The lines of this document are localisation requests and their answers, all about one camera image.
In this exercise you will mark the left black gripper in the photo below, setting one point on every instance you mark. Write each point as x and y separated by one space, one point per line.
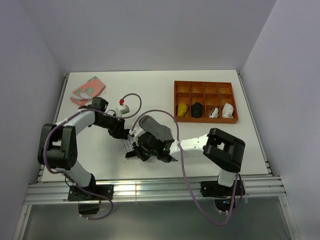
118 131

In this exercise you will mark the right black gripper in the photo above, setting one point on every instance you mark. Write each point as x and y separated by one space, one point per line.
138 148

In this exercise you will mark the grey sock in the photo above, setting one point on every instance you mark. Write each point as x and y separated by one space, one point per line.
159 131

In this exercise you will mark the white black striped sock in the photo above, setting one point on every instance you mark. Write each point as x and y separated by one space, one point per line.
128 144

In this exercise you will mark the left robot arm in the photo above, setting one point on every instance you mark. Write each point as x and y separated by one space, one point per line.
58 149

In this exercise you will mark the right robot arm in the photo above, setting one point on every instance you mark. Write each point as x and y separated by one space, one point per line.
222 148

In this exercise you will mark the pink green patterned socks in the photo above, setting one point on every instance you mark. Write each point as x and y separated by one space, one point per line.
86 92

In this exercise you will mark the yellow rolled sock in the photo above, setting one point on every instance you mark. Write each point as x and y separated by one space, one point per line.
182 110

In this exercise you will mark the orange compartment tray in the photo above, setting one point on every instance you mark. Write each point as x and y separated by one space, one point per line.
210 94

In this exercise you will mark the white black rolled sock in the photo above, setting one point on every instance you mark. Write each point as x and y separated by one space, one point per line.
214 113

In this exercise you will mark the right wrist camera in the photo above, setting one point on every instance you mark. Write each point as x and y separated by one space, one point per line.
136 132

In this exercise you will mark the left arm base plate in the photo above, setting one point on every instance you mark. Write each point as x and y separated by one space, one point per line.
101 192

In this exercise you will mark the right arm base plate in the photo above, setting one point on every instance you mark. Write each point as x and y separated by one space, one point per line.
214 190

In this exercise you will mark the aluminium frame rail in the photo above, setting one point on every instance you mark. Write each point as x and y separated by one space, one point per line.
166 189

